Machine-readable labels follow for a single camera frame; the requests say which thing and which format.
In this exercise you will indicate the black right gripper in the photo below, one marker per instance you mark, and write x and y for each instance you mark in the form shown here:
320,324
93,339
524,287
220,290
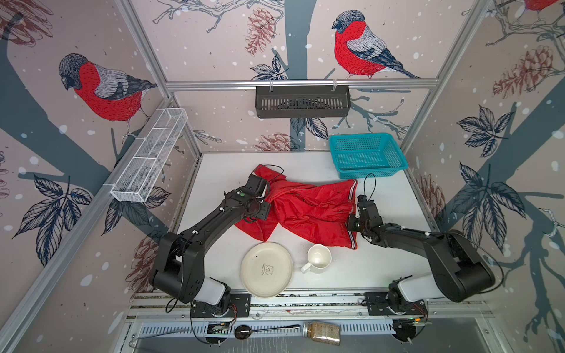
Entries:
351,218

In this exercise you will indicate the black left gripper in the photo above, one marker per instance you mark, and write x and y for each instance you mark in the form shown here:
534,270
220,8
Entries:
264,211

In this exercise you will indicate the red trousers with striped trim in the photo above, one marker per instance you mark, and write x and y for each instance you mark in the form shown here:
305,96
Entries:
318,214

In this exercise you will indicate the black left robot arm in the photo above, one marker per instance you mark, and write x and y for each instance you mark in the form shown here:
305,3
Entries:
179,265

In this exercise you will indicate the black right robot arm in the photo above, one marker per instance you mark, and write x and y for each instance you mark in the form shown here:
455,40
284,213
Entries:
457,270

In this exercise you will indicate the cream ceramic mug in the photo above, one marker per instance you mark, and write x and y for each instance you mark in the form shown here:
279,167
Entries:
319,259

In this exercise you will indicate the cream round plate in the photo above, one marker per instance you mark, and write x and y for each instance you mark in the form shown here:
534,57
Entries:
267,270

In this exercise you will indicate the teal plastic basket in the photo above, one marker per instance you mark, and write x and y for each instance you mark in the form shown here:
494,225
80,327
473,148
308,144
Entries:
358,155

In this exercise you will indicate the glass jar with grains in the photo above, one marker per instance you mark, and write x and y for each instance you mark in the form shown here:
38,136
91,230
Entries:
322,332

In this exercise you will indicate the black spoon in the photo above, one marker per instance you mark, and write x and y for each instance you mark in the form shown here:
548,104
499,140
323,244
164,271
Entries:
243,332

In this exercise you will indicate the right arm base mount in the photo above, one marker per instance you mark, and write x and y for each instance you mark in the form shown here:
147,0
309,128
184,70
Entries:
393,302

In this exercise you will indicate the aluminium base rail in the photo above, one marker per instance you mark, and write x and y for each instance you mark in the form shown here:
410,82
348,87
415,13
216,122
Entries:
357,311

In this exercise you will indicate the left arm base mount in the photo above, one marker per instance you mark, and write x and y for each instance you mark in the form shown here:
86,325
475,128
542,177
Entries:
216,300

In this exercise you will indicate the black hanging wall basket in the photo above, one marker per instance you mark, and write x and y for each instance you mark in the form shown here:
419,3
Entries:
301,102

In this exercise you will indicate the white wire mesh shelf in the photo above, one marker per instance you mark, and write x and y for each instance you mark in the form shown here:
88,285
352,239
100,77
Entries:
142,171

